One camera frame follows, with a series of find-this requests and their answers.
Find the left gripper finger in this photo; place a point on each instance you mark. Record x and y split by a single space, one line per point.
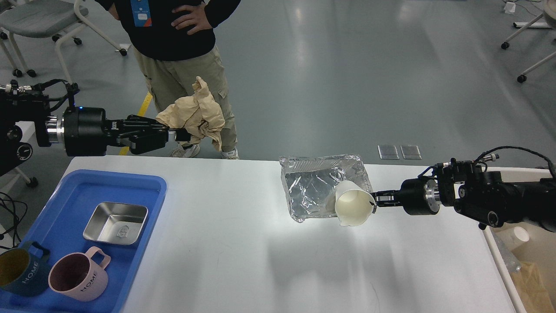
136 123
146 141

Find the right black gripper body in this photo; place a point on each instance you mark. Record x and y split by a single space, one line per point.
419 197

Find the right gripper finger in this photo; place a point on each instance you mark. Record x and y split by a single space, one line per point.
386 198

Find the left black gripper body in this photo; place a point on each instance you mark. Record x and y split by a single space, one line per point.
83 131

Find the white paper cup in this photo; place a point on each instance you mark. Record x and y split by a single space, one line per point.
353 205

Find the brown paper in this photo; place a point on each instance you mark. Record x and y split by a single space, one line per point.
200 115
528 283

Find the aluminium foil container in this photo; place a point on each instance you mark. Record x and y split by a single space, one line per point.
309 183

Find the square stainless steel dish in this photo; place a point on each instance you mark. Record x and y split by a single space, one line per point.
116 223

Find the pink HOME mug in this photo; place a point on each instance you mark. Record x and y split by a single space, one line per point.
81 276

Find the dark teal HOME mug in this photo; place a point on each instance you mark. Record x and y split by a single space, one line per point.
24 270

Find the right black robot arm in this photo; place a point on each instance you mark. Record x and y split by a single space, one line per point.
477 193

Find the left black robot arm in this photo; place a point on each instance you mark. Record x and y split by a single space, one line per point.
33 104

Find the person's right hand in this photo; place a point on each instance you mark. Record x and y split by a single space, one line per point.
113 11

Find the person's left hand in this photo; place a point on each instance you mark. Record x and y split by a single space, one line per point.
195 18

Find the silver floor plate right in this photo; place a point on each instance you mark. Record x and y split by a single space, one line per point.
411 152

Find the silver floor plate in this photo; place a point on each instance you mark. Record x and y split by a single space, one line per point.
411 152
388 152

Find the silver floor plate left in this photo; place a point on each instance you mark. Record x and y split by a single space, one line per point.
388 152

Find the white side table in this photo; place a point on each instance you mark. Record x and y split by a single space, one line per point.
28 130

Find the person in black sweater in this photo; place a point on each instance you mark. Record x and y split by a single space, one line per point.
170 59

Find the white plastic bin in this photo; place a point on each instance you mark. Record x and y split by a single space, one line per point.
540 249

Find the white cup in bin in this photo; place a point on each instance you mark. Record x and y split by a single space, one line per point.
520 235

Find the blue ID badge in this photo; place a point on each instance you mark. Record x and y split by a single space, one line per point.
141 13

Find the grey office chair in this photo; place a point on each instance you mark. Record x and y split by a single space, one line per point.
47 18

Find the brown paper in bin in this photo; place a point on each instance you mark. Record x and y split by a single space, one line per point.
528 283

